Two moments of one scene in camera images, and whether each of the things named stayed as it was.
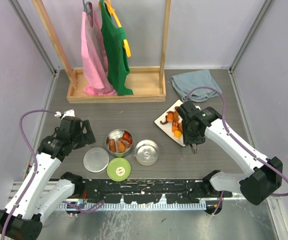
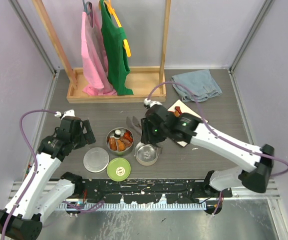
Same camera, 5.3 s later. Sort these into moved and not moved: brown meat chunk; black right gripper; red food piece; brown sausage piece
Moved: black right gripper
Not moved: brown meat chunk; red food piece; brown sausage piece
